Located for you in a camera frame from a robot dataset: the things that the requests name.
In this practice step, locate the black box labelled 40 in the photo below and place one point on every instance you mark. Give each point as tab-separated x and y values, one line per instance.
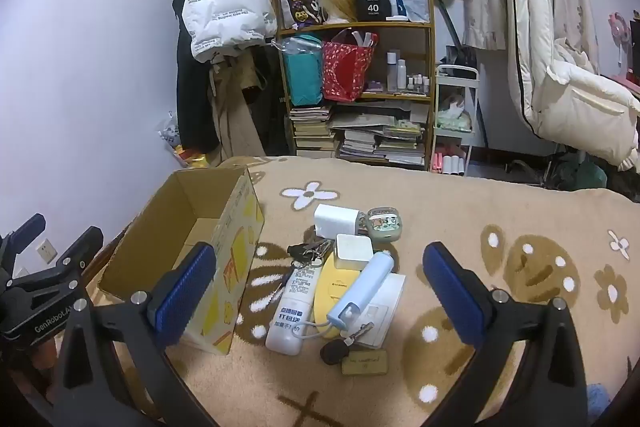
373	10

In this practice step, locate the white utility cart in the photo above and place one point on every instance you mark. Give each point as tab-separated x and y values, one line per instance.
455	118

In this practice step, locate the green cartoon earbuds case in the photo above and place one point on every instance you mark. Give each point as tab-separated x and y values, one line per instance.
382	224

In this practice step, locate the black key bunch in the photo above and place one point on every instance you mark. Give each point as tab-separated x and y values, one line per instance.
312	252

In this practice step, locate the yellow green case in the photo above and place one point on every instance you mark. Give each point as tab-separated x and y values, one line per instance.
331	286

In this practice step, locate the white remote control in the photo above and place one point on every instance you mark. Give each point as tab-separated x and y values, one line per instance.
291	324

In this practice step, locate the black hanging garment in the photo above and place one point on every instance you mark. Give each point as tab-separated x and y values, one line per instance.
194	111

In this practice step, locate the cardboard box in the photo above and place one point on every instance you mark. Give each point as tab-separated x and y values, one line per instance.
218	207

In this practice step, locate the white cosmetic bottles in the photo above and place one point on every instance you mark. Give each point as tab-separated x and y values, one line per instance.
398	79

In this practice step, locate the black car key with tag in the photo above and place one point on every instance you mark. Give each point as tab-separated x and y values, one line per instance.
355	361

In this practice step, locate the teal gift bag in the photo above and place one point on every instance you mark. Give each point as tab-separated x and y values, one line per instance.
302	56

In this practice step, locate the wooden bookshelf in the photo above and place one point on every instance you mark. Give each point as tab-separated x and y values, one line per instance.
414	40

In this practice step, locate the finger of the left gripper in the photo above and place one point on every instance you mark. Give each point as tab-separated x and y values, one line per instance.
15	242
75	251

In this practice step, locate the stack of books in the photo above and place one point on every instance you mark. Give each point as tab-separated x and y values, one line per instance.
382	130

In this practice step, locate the beige patterned rug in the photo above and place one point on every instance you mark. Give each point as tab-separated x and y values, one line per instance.
533	243

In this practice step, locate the upper wall socket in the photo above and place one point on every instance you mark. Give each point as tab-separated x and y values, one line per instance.
46	251

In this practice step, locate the white paper booklet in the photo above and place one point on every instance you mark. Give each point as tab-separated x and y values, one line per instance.
374	322

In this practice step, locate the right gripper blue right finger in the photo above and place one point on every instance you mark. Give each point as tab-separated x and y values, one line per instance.
548	389

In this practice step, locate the red gift bag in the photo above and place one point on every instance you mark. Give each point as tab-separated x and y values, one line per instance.
345	61

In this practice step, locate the white power adapter cube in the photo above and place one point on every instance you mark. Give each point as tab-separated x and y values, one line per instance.
329	221

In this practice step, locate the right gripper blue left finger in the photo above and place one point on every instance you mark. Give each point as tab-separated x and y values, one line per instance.
90	387

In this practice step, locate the white charger block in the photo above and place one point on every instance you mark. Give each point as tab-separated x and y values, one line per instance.
352	252

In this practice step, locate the snack bag on floor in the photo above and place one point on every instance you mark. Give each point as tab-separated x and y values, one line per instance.
168	131

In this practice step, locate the beige trench coat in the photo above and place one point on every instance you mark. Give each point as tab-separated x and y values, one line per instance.
234	85

